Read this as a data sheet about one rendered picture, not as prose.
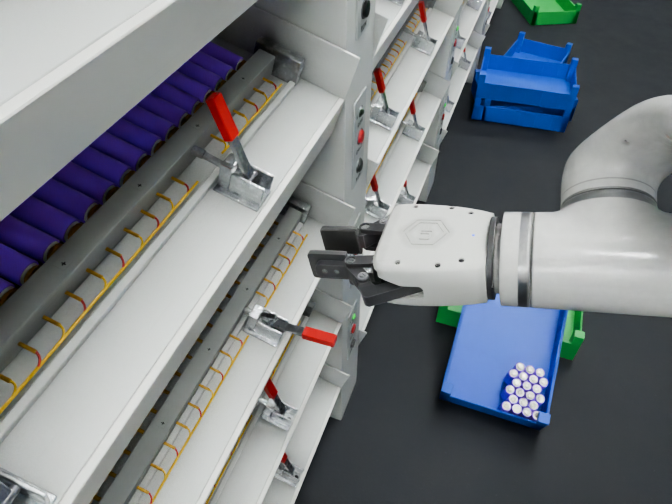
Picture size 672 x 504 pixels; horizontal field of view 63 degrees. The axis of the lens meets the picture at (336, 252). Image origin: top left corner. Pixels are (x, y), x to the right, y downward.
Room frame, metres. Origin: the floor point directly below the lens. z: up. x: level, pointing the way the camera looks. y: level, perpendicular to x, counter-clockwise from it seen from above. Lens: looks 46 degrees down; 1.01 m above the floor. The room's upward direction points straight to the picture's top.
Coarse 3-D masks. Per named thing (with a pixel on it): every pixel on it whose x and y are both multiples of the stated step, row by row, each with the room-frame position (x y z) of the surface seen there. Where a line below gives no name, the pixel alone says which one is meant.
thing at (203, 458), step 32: (320, 192) 0.52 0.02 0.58; (320, 224) 0.52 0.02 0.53; (256, 256) 0.44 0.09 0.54; (288, 256) 0.45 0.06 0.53; (288, 288) 0.41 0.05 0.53; (192, 352) 0.31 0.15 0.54; (256, 352) 0.32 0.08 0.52; (224, 384) 0.28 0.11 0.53; (256, 384) 0.29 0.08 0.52; (192, 416) 0.25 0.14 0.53; (224, 416) 0.25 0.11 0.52; (128, 448) 0.21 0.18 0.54; (192, 448) 0.22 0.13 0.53; (224, 448) 0.22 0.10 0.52; (160, 480) 0.19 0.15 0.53; (192, 480) 0.19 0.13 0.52
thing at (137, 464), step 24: (288, 216) 0.49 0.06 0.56; (264, 264) 0.42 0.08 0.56; (240, 288) 0.38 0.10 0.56; (240, 312) 0.35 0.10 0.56; (216, 336) 0.32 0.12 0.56; (192, 360) 0.29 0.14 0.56; (192, 384) 0.26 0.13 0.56; (168, 408) 0.24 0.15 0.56; (144, 432) 0.22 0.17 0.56; (168, 432) 0.22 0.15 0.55; (192, 432) 0.23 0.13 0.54; (144, 456) 0.20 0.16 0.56; (120, 480) 0.18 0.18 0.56
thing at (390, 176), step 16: (432, 80) 1.17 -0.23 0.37; (416, 96) 1.15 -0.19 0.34; (432, 96) 1.17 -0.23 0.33; (416, 112) 1.09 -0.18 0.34; (432, 112) 1.10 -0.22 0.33; (400, 128) 1.01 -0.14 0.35; (416, 128) 1.00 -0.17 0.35; (400, 144) 0.96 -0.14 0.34; (416, 144) 0.98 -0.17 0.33; (384, 160) 0.89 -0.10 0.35; (400, 160) 0.91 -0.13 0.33; (384, 176) 0.86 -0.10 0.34; (400, 176) 0.87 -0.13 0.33; (368, 192) 0.79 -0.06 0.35; (384, 192) 0.81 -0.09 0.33; (368, 208) 0.75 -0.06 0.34; (384, 208) 0.76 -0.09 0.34
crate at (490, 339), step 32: (480, 320) 0.71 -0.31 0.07; (512, 320) 0.70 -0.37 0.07; (544, 320) 0.70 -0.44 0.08; (480, 352) 0.64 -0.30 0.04; (512, 352) 0.64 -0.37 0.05; (544, 352) 0.63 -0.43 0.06; (448, 384) 0.54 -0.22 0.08; (480, 384) 0.58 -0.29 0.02; (512, 416) 0.49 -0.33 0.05; (544, 416) 0.48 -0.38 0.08
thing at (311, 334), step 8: (272, 320) 0.34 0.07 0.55; (280, 328) 0.34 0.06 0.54; (288, 328) 0.34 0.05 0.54; (296, 328) 0.34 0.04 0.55; (304, 328) 0.34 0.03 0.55; (312, 328) 0.34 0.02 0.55; (304, 336) 0.33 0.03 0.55; (312, 336) 0.33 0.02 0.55; (320, 336) 0.33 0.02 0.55; (328, 336) 0.33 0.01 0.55; (336, 336) 0.33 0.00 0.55; (328, 344) 0.32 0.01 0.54
